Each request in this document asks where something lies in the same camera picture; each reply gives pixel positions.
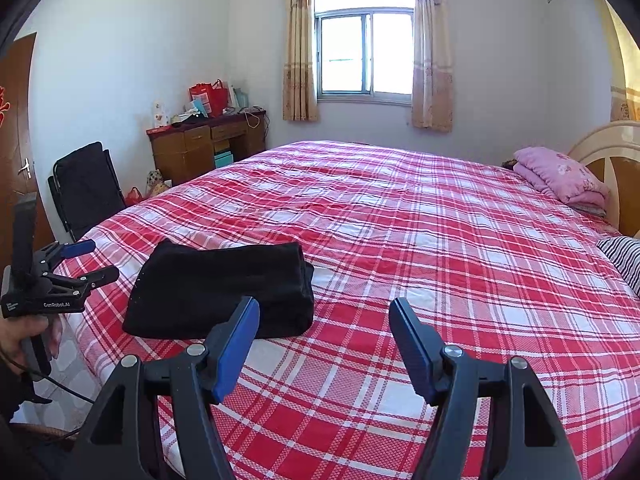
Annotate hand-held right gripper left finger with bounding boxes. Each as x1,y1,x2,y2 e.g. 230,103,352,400
75,296,261,480

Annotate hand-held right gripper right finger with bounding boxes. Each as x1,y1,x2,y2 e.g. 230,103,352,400
388,297,583,480

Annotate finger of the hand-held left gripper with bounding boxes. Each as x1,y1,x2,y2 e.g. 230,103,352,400
42,266,121,295
32,239,97,276

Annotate black pants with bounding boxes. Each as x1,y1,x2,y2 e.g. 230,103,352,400
121,238,316,341

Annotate person's left forearm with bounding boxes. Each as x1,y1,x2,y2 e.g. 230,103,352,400
0,357,31,426

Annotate person's left hand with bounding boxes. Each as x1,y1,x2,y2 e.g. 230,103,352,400
0,317,65,376

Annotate black folding chair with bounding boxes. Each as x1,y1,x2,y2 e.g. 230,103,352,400
47,141,127,242

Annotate patterned bag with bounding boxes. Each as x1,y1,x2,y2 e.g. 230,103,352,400
145,169,171,198

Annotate red plaid bed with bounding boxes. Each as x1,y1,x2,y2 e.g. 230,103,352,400
52,140,640,480

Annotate brown wooden door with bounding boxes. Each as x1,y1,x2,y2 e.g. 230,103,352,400
0,32,55,261

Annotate wooden desk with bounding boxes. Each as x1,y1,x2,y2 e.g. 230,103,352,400
146,109,267,186

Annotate red shopping bag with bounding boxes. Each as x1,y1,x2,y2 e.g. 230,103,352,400
188,79,228,116

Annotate pink folded quilt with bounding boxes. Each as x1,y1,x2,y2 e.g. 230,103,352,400
512,146,612,218

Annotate striped pillow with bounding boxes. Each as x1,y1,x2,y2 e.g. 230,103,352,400
596,235,640,297

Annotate cream wooden headboard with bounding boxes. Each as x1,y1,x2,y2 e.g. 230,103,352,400
567,120,640,238

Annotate beige curtain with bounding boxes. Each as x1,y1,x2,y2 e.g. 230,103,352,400
411,0,455,132
282,0,319,122

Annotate window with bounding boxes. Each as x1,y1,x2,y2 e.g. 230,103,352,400
314,0,416,102

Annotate black cable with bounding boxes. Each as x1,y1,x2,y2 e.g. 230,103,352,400
0,355,96,406

